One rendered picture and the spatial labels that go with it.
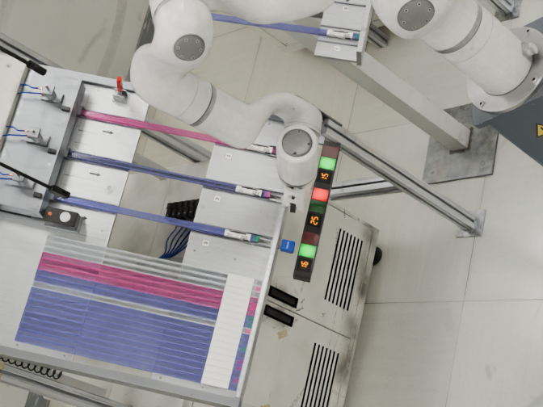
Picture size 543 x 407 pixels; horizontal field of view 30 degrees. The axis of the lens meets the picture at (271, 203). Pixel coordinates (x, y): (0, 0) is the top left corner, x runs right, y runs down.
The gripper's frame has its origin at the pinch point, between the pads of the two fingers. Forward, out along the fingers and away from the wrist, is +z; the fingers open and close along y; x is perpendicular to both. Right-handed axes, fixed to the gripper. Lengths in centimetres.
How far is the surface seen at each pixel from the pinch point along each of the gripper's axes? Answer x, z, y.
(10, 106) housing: 70, -5, 6
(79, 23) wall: 122, 162, 115
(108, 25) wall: 112, 171, 122
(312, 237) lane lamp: -5.0, 4.1, -7.4
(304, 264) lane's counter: -4.6, 4.1, -14.0
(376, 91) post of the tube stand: -12, 34, 47
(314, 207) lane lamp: -4.0, 4.1, -0.2
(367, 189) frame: -14.4, 41.5, 21.2
